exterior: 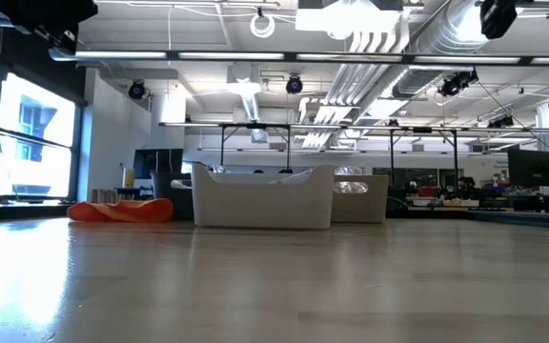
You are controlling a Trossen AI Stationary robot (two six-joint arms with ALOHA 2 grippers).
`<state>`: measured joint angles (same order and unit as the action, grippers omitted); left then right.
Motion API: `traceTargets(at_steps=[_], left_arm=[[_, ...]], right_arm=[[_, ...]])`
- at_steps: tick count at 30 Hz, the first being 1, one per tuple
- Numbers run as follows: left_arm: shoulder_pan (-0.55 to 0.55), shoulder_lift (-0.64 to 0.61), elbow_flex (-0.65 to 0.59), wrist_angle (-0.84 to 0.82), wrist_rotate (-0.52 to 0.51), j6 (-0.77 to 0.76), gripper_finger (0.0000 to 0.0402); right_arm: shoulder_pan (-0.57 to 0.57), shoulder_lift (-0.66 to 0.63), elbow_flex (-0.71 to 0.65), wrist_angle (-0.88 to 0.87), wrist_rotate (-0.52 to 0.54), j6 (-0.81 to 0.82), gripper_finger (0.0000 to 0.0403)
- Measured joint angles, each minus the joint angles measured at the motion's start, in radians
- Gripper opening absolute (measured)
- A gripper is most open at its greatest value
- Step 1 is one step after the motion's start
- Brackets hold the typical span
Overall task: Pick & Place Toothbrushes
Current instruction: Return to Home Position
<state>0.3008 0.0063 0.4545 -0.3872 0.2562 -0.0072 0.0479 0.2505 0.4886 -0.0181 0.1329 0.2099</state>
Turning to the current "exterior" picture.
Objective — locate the black workstation frame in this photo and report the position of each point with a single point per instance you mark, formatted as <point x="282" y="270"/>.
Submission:
<point x="255" y="126"/>
<point x="422" y="129"/>

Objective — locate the orange cloth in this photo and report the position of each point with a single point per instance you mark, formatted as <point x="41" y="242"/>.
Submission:
<point x="122" y="211"/>

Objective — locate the blue background crate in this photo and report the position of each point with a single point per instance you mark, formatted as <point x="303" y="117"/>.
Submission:
<point x="486" y="192"/>

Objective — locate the yellow bottle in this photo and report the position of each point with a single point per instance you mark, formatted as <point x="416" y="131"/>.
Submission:
<point x="128" y="178"/>

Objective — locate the black ceiling-mounted camera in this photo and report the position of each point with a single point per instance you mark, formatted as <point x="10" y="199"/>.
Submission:
<point x="136" y="90"/>
<point x="294" y="86"/>
<point x="455" y="85"/>

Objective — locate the white plastic bin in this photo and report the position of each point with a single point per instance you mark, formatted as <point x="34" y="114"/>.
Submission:
<point x="255" y="200"/>

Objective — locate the blue toothbrush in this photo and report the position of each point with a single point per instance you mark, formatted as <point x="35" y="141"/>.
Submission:
<point x="298" y="177"/>

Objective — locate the slate grey plastic bin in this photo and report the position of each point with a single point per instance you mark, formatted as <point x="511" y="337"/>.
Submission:
<point x="174" y="197"/>

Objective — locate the black overhead light beam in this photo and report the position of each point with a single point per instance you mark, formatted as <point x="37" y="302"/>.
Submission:
<point x="231" y="55"/>

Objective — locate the translucent clear plastic bin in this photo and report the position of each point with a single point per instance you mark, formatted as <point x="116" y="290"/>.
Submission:
<point x="374" y="205"/>

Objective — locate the black computer monitor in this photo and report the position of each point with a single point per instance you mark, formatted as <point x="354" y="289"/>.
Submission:
<point x="150" y="164"/>
<point x="534" y="169"/>

